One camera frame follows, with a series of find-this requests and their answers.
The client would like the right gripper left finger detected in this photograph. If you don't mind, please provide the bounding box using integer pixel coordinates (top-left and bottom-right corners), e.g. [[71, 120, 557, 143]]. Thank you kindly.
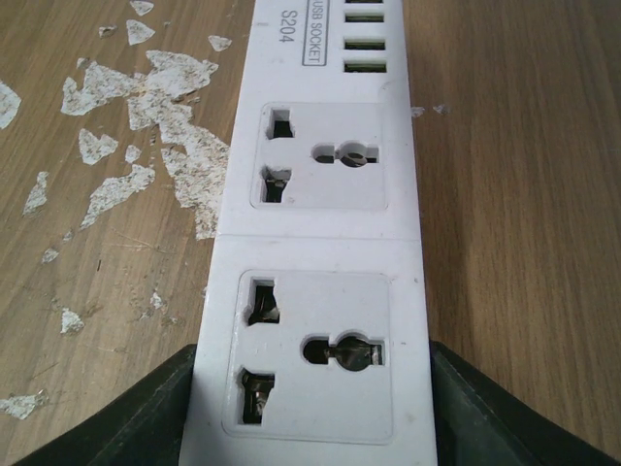
[[17, 345, 195, 465]]

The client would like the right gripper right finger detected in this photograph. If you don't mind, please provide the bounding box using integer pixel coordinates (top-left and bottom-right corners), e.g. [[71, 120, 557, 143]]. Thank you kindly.
[[431, 341, 611, 465]]

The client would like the white USB power strip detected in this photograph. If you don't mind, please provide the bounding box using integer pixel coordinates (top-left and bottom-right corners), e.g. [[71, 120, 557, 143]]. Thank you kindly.
[[179, 1, 438, 465]]

